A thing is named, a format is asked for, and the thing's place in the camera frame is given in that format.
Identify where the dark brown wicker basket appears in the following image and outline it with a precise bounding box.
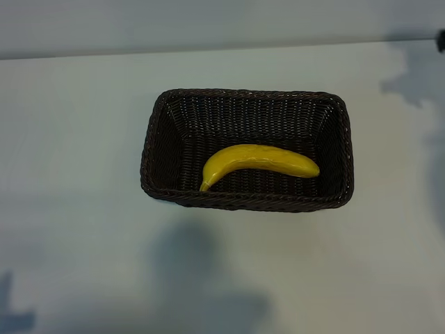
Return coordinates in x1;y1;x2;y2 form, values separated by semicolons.
140;87;355;213

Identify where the yellow banana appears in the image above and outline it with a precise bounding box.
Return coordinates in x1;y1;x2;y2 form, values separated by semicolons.
199;143;321;193

